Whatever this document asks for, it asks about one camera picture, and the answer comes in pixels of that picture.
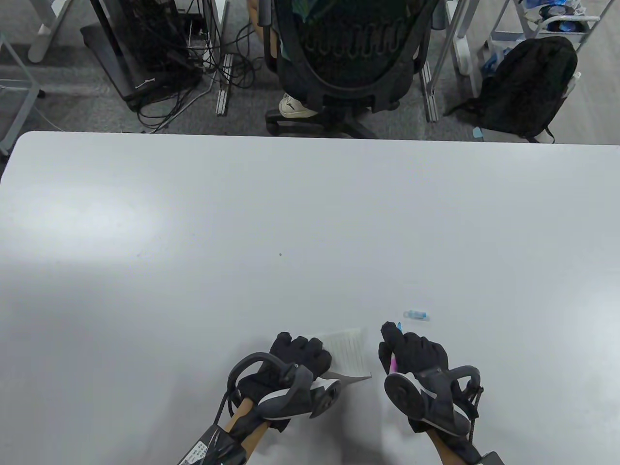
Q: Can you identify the white blue plastic bag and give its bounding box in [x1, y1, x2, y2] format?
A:
[477, 40, 514, 78]

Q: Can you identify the black backpack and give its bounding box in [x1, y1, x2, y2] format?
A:
[443, 36, 579, 144]

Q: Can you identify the bundle of black cables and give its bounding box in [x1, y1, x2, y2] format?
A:
[136, 0, 260, 134]

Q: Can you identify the person's left hand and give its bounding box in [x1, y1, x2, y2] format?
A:
[237, 332, 333, 433]

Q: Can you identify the grey left hand tracker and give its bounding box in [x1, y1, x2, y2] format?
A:
[227, 353, 341, 421]

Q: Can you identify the person's right forearm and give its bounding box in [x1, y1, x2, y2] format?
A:
[427, 430, 482, 465]

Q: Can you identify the pink blue permanent marker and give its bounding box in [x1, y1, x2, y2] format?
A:
[388, 322, 404, 374]

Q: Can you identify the grey right hand tracker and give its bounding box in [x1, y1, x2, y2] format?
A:
[384, 366, 484, 436]

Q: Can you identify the black computer tower with cables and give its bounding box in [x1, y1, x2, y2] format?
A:
[80, 0, 204, 113]

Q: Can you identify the white desk leg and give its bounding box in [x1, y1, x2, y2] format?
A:
[28, 0, 74, 63]
[429, 0, 479, 96]

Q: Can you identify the grey hand tracker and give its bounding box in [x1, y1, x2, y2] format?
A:
[227, 353, 341, 421]
[384, 366, 484, 436]

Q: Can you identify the person's left forearm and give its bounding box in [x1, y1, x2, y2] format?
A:
[220, 396, 271, 458]

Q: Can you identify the black mesh office chair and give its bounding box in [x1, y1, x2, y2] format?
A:
[259, 0, 434, 139]

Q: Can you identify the grey metal frame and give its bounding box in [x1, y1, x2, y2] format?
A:
[0, 33, 47, 156]

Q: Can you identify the white lined letter paper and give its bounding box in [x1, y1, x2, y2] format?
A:
[317, 327, 372, 380]

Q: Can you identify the aluminium rail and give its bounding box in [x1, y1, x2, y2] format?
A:
[420, 61, 439, 123]
[216, 53, 234, 117]

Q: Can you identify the white cart with items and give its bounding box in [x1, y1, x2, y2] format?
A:
[488, 0, 601, 49]

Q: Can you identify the person's right hand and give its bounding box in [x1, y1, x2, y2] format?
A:
[378, 321, 481, 439]

